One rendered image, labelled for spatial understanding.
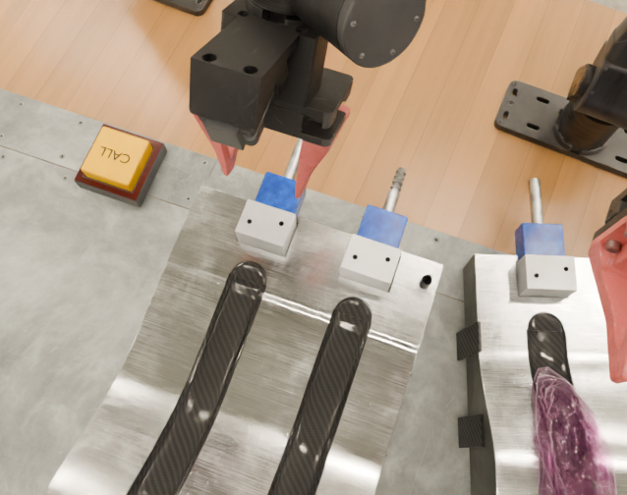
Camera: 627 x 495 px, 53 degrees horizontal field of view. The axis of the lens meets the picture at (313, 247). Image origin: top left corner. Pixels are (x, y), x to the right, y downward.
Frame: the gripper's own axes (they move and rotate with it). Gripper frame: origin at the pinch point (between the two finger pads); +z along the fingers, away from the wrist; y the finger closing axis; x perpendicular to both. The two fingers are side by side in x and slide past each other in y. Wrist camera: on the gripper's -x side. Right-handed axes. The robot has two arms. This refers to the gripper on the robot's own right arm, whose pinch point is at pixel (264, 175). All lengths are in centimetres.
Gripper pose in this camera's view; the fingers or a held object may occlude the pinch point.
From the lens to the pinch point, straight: 52.9
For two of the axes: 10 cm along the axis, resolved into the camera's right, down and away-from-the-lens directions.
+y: 9.4, 3.1, -1.2
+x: 2.9, -6.1, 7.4
